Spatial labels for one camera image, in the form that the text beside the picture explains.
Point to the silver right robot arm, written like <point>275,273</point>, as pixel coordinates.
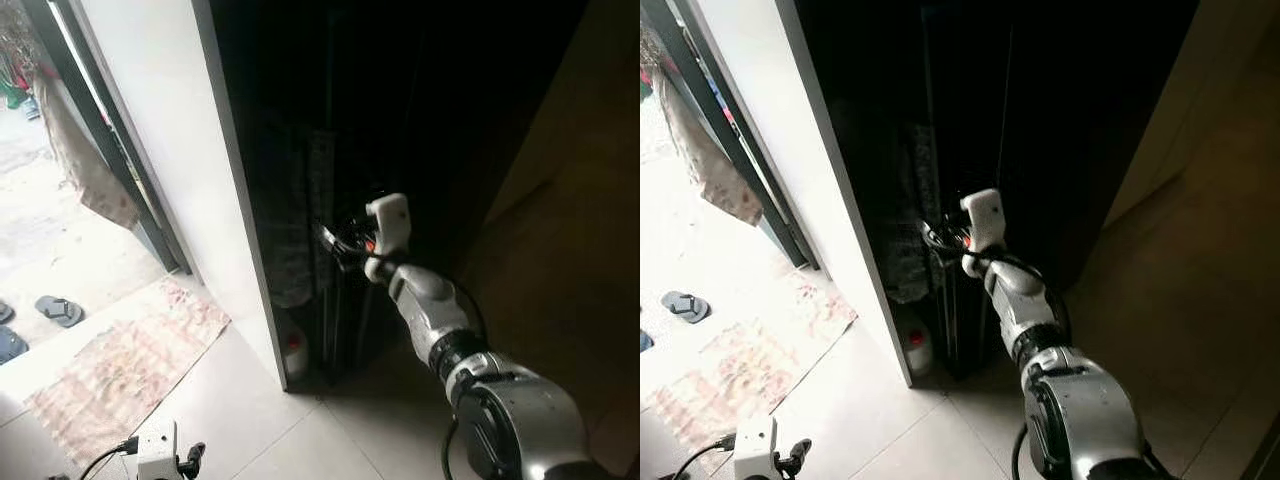
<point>510,420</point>
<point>1085,410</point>

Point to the patterned pink floor mat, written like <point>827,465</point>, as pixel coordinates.
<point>750,370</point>
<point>130,370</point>

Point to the white bottle red cap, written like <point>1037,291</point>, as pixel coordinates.
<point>293,355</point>
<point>918,352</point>

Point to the blue slipper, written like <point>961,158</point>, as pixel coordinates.
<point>5,311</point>
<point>10,345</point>
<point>646,341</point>

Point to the brownish hanging curtain cloth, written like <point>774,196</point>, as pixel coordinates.
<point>90,170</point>
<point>715,170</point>

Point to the brown wooden cabinet panel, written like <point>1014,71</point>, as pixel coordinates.
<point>1180,80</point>
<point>600,120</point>

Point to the colourful hanging clothes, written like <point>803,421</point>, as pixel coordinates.
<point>12,80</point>
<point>648,75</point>

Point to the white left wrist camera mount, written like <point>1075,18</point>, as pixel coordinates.
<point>757,450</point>
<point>158,455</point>

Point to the dark metal door frame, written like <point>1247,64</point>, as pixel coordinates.
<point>790,245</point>
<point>160,245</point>

